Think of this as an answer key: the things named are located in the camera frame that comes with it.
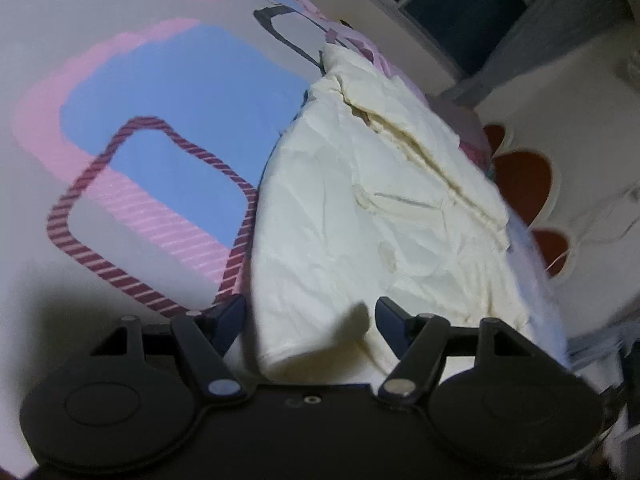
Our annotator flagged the red white headboard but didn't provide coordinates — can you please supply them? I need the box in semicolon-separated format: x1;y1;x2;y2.
482;121;582;286

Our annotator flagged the cream white garment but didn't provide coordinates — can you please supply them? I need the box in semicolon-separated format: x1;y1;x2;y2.
250;44;566;385

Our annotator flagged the white hanging cable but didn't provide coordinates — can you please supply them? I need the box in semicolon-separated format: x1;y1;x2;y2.
544;179;640;273

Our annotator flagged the patterned bed sheet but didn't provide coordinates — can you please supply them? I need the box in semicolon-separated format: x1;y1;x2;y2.
1;0;334;476

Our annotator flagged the right grey curtain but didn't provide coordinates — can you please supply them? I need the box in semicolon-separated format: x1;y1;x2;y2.
442;0;628;107

